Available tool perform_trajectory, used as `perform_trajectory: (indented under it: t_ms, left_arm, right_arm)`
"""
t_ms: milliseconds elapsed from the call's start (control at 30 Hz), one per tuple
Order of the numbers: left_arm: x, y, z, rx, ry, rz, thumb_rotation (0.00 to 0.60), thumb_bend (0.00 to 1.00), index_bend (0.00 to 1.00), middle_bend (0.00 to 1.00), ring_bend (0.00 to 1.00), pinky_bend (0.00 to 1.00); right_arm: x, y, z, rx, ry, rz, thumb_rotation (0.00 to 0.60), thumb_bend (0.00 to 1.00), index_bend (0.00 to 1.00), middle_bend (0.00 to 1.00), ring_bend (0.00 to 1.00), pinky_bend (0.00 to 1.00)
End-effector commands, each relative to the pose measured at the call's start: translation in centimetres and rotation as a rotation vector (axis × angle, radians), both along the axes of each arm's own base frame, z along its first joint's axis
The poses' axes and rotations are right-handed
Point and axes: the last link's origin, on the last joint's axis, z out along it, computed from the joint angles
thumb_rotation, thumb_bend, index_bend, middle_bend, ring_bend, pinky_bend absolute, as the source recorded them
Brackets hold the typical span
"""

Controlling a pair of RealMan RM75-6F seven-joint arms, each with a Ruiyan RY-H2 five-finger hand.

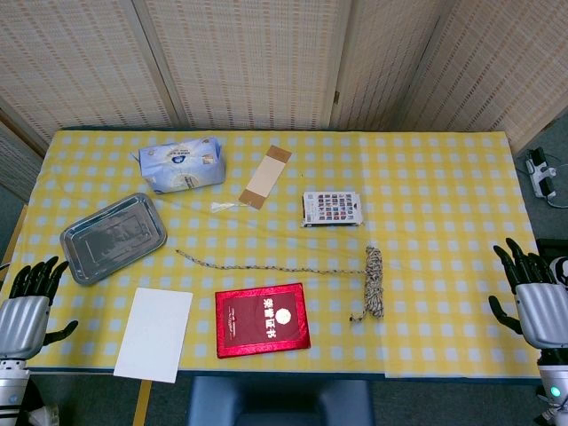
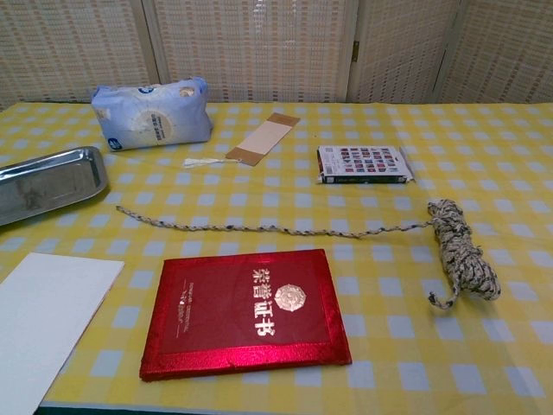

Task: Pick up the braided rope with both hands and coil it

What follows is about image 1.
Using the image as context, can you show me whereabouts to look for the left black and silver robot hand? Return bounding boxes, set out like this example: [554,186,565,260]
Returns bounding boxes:
[0,255,79,360]

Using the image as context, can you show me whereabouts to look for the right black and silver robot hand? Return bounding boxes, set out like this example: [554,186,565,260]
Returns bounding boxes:
[487,237,568,350]

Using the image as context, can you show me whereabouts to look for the speckled white braided rope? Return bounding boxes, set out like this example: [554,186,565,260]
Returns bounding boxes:
[175,245,386,324]

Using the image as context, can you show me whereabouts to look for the yellow white checkered tablecloth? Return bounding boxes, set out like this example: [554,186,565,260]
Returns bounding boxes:
[0,129,564,379]

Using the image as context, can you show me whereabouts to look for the black and white shoe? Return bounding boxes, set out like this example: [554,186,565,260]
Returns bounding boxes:
[548,256,568,289]

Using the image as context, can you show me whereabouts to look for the rectangular stainless steel tray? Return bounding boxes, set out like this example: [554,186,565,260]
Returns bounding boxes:
[59,193,169,286]

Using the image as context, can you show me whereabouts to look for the white paper sheet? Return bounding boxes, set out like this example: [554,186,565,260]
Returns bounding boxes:
[113,287,194,383]

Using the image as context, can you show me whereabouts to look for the white power strip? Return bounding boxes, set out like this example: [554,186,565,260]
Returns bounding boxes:
[525,148,560,200]

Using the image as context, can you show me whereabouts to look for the yellow floor tape strip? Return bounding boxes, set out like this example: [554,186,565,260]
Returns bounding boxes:
[132,379,153,426]

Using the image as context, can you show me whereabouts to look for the blue tissue pack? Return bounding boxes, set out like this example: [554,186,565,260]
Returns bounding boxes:
[130,136,228,195]

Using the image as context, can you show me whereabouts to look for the white tassel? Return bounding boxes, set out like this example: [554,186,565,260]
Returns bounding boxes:
[210,200,249,213]

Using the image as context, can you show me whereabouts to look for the small box with colourful print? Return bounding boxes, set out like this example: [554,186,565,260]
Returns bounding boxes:
[301,190,365,229]

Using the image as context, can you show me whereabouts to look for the red certificate folder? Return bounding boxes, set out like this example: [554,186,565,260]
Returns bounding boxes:
[215,282,312,359]

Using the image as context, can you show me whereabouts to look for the dark blue seat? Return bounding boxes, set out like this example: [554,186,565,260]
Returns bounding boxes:
[185,375,376,426]

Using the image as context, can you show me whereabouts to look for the kraft paper bookmark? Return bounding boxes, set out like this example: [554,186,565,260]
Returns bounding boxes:
[238,145,293,210]

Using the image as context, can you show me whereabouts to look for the woven bamboo folding screen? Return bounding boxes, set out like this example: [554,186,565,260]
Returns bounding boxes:
[0,0,568,196]

